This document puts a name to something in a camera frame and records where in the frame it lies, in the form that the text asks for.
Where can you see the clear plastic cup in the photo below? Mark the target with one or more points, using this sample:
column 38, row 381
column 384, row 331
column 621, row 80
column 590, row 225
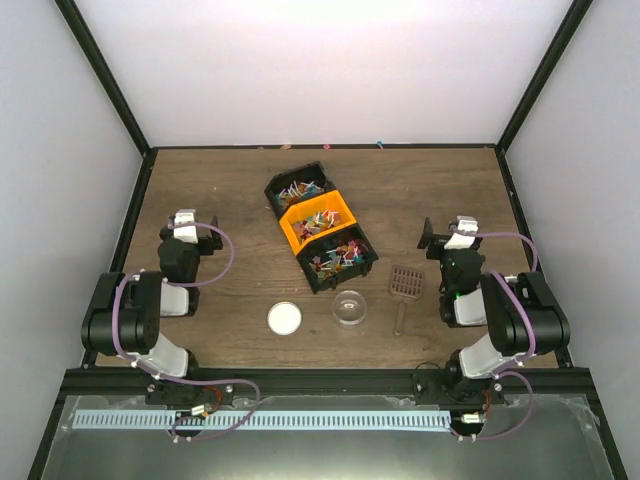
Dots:
column 349, row 308

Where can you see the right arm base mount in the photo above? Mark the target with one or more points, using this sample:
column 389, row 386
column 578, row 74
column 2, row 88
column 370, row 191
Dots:
column 446, row 387

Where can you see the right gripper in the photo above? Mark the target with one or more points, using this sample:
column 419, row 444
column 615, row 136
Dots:
column 428, row 237

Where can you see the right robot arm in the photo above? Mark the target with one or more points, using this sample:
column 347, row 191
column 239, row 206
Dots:
column 522, row 316

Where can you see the light blue slotted rail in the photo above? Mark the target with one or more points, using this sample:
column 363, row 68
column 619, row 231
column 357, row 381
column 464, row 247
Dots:
column 422, row 421

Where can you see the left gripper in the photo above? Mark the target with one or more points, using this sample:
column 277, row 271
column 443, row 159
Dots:
column 217, row 243

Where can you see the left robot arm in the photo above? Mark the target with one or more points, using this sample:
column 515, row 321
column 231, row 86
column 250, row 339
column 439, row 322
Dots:
column 124, row 314

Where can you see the white round lid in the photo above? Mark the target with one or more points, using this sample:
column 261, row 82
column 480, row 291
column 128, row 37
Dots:
column 284, row 318

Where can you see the orange candy bin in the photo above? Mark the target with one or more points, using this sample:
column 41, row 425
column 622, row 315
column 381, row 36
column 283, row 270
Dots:
column 315, row 218

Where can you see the brown slotted scoop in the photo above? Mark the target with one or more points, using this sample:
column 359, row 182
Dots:
column 406, row 284

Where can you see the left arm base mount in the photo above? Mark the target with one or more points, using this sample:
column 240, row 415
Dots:
column 181, row 396

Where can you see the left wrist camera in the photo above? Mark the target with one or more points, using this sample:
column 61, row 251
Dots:
column 183, row 226

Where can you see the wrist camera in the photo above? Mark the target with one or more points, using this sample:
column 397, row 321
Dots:
column 183, row 226
column 463, row 233

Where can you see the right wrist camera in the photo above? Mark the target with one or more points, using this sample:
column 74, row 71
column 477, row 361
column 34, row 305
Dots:
column 463, row 233

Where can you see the black bin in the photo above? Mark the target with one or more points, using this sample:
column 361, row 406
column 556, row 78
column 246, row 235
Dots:
column 337, row 258
column 297, row 185

